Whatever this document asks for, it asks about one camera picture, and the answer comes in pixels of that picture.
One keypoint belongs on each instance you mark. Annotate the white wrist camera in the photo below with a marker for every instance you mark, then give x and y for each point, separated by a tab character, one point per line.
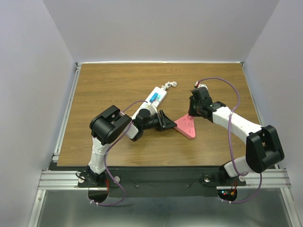
152	107
199	85

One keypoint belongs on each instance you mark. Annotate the aluminium front rail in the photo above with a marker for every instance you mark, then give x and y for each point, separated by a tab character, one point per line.
58	180

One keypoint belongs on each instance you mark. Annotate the pink triangular power strip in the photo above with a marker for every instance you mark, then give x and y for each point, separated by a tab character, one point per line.
185	125

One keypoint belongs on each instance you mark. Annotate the aluminium rail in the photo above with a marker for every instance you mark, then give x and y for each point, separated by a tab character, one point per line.
264	100
58	145
58	180

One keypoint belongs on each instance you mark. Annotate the aluminium left side rail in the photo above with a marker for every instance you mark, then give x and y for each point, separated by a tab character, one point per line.
58	145

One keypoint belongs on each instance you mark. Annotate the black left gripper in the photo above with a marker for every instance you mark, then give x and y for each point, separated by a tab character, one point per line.
163	120

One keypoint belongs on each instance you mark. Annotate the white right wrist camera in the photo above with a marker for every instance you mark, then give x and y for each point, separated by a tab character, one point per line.
199	85

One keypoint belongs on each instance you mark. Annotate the blue square plug adapter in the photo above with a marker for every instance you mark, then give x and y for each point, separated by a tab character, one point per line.
154	97

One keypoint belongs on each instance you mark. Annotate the white multicolour power strip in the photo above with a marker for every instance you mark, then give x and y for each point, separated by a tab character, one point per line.
161	95

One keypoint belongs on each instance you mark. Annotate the aluminium right side rail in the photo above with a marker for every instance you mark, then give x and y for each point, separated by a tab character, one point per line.
264	100

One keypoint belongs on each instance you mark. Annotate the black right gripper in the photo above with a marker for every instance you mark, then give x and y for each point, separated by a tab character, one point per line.
191	111

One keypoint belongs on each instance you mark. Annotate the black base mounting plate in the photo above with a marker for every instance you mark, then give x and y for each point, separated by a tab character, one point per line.
158	181

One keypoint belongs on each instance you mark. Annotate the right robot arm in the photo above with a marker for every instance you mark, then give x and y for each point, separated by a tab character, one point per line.
263	146

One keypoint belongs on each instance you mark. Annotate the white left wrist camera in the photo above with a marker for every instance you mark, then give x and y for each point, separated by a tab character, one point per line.
152	107

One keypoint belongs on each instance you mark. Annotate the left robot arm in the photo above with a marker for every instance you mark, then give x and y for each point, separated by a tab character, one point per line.
109	127

